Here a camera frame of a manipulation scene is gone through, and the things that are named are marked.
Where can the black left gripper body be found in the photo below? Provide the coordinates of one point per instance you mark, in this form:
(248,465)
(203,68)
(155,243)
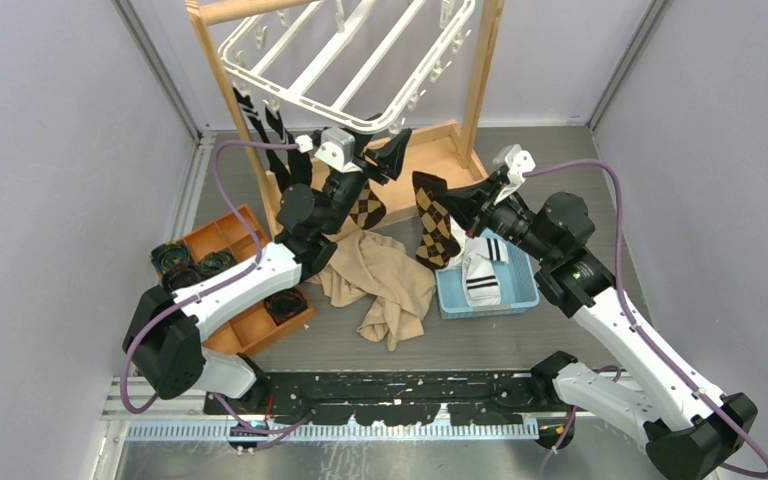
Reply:
(343,196)

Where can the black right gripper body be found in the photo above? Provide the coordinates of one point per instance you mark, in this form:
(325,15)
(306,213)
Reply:
(510,219)

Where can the brown argyle sock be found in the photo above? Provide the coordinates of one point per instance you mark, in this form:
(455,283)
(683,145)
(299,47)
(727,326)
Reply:
(438,245)
(368,210)

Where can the black white-striped sock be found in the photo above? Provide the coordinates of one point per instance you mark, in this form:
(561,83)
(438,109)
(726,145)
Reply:
(248,110)
(298,166)

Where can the white plastic clip hanger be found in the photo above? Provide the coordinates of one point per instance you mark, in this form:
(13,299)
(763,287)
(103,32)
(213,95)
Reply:
(344,60)

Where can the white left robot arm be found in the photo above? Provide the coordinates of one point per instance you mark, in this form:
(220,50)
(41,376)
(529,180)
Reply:
(165,339)

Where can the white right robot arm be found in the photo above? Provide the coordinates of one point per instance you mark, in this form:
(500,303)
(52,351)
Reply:
(683,421)

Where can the wooden hanger stand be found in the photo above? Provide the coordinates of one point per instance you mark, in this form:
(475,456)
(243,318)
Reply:
(445,149)

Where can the white black-striped sock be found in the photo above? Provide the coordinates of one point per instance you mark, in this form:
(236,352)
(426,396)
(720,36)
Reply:
(480,283)

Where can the light blue plastic basket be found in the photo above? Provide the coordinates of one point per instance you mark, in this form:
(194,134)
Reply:
(518,288)

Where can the beige crumpled cloth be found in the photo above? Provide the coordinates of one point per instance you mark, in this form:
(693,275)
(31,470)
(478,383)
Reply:
(368,263)

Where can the orange compartment tray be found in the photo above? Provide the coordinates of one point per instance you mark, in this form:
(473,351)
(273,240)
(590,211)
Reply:
(247,328)

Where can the rolled black sock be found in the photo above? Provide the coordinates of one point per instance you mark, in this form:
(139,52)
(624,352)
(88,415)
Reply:
(285,305)

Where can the rolled dark green sock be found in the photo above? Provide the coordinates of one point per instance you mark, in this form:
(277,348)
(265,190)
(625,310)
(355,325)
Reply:
(187,274)

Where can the rolled dark patterned sock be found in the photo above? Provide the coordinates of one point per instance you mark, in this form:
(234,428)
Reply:
(166,256)

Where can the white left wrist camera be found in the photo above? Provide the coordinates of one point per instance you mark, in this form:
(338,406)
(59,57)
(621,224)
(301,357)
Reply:
(334,147)

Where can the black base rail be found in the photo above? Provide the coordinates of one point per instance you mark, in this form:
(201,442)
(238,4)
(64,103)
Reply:
(396,398)

